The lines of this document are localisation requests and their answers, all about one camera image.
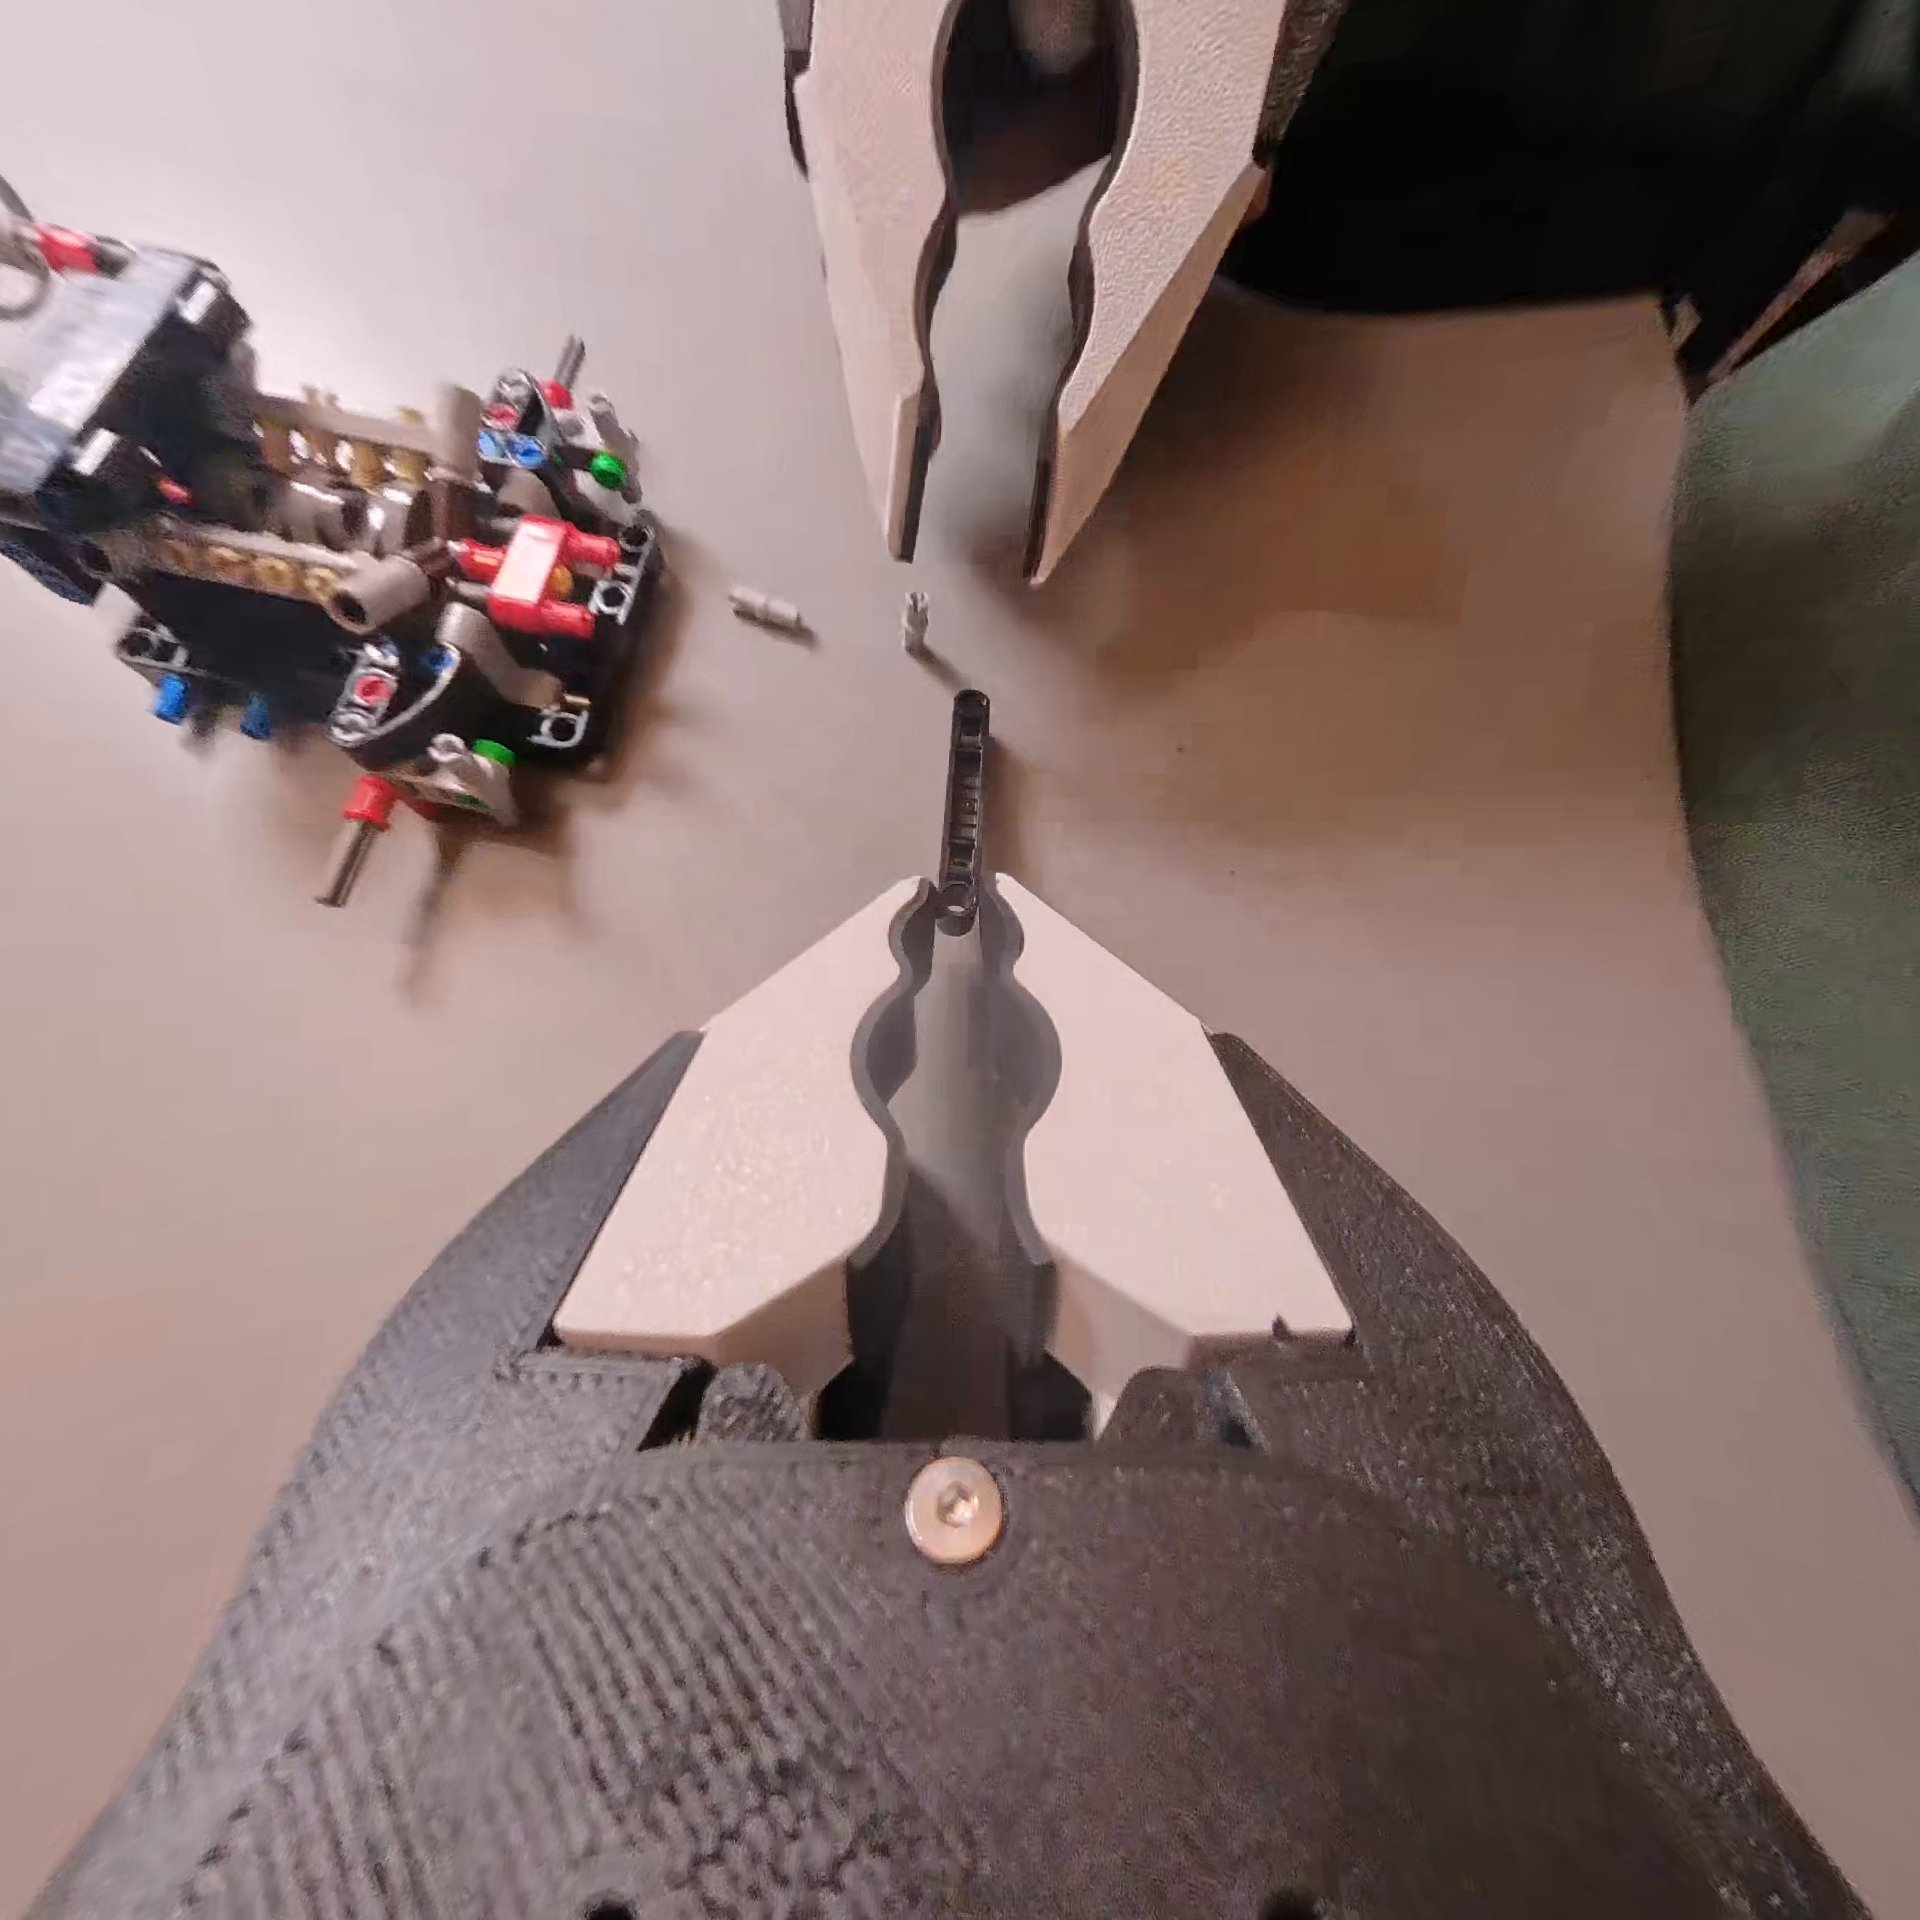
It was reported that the black lego beam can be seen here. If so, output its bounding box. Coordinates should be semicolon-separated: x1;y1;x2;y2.
937;690;997;936

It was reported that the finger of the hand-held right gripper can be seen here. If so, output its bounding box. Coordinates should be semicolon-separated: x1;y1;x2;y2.
790;0;965;567
1023;0;1297;587

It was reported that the person's right forearm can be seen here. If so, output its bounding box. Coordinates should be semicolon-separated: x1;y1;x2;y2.
1218;0;1704;320

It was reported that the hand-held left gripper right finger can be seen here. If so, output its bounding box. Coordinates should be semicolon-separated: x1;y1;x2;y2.
978;875;1356;1437

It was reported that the lego car chassis assembly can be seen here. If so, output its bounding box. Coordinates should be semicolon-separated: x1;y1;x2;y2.
0;173;670;908

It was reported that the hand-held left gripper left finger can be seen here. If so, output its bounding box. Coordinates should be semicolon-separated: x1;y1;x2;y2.
553;875;941;1439

